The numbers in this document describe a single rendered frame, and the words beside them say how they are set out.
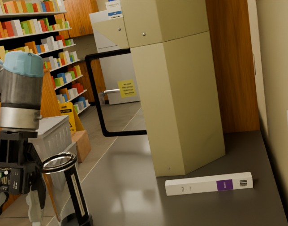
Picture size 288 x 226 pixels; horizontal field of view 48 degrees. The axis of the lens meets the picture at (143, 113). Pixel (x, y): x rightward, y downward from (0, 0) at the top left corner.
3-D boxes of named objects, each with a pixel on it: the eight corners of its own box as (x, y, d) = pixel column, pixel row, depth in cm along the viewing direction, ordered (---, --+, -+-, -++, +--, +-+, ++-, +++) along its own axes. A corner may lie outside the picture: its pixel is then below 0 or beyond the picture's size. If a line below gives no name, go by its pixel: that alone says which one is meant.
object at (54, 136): (77, 141, 370) (70, 114, 362) (51, 165, 315) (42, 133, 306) (45, 144, 382) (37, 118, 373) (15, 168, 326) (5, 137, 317)
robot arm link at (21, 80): (36, 60, 71) (51, 55, 65) (32, 110, 71) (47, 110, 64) (-3, 53, 66) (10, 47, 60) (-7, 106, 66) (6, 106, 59)
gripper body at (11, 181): (-18, 196, 59) (-12, 129, 59) (2, 187, 67) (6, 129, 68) (25, 198, 59) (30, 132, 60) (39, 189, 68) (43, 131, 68)
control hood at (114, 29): (150, 38, 135) (145, 14, 133) (129, 48, 105) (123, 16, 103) (124, 43, 138) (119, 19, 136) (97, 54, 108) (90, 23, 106)
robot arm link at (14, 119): (9, 108, 68) (47, 111, 69) (7, 130, 68) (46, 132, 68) (-7, 106, 61) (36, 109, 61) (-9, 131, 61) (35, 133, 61)
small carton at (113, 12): (125, 17, 117) (121, 0, 115) (122, 17, 112) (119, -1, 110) (111, 20, 117) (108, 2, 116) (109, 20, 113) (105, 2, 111)
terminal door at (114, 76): (163, 133, 146) (146, 44, 135) (103, 137, 157) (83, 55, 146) (163, 132, 146) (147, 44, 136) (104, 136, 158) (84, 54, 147)
